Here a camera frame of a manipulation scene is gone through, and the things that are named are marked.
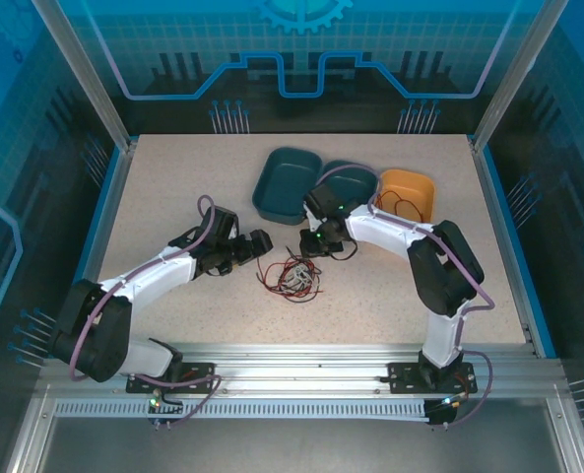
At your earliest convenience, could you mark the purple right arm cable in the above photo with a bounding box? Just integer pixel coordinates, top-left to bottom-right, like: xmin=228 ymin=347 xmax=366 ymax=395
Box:
xmin=313 ymin=165 xmax=497 ymax=428

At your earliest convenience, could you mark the slotted cable duct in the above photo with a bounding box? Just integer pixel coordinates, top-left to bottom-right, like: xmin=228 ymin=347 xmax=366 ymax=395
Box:
xmin=54 ymin=398 xmax=430 ymax=418

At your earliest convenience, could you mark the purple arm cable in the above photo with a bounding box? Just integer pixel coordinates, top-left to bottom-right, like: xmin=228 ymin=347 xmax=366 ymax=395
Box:
xmin=68 ymin=195 xmax=223 ymax=426
xmin=313 ymin=165 xmax=497 ymax=428

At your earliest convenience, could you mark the grey metal panel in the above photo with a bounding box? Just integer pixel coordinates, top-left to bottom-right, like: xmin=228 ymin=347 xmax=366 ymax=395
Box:
xmin=39 ymin=416 xmax=568 ymax=473

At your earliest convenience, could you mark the aluminium front rail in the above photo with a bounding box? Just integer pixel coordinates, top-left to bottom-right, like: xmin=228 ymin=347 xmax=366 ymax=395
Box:
xmin=37 ymin=342 xmax=566 ymax=401

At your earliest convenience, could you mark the white cable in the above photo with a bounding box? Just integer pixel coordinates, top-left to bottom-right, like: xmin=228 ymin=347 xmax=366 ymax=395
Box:
xmin=277 ymin=265 xmax=318 ymax=293

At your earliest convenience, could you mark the aluminium side rail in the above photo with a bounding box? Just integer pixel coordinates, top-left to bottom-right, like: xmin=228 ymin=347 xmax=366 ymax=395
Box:
xmin=468 ymin=135 xmax=558 ymax=360
xmin=67 ymin=137 xmax=140 ymax=359

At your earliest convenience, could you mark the aluminium frame post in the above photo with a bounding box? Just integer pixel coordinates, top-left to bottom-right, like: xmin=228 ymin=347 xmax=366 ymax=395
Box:
xmin=471 ymin=0 xmax=571 ymax=152
xmin=30 ymin=0 xmax=138 ymax=152

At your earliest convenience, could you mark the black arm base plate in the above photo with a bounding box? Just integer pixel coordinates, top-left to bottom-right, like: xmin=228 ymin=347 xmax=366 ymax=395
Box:
xmin=387 ymin=362 xmax=475 ymax=395
xmin=126 ymin=362 xmax=217 ymax=395

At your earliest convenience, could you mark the black connector block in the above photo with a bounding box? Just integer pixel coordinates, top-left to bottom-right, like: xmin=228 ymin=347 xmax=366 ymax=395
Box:
xmin=147 ymin=388 xmax=184 ymax=430
xmin=426 ymin=391 xmax=473 ymax=430

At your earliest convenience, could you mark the teal plastic tray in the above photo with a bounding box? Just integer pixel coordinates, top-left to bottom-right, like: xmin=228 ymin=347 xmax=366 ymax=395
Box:
xmin=319 ymin=159 xmax=379 ymax=208
xmin=251 ymin=146 xmax=325 ymax=227

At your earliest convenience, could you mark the orange plastic tray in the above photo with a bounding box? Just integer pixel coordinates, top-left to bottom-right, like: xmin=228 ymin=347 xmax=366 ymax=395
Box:
xmin=369 ymin=169 xmax=438 ymax=226

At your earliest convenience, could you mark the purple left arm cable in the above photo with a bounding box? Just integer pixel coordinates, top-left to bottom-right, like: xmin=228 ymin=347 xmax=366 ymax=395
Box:
xmin=68 ymin=195 xmax=223 ymax=426

